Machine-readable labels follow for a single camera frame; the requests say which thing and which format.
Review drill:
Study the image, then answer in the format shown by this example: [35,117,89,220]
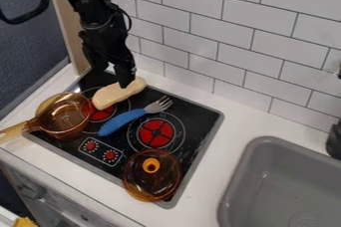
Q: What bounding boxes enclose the blue fork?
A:
[96,95,175,138]

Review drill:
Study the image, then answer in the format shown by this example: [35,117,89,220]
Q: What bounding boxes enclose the toy sink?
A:
[215,135,341,227]

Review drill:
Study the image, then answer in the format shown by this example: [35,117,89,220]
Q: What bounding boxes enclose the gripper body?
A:
[77,21,137,67]

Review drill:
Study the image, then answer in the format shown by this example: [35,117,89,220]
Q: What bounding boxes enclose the yellow toy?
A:
[12,216,41,227]

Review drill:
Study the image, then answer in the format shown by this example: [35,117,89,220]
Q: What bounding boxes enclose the black cable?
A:
[0,0,57,25]

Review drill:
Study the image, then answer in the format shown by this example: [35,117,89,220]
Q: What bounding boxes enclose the toy stove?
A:
[22,67,225,210]

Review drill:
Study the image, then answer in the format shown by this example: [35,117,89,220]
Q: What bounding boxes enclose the cream toy bread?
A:
[90,76,149,112]

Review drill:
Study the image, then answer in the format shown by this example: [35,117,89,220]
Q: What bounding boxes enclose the orange clear pot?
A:
[0,92,95,146]

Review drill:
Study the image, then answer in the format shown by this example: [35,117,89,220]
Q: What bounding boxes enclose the orange clear lid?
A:
[121,148,184,203]

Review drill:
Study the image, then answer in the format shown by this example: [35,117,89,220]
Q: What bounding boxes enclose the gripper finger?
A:
[82,50,111,74]
[112,58,139,90]

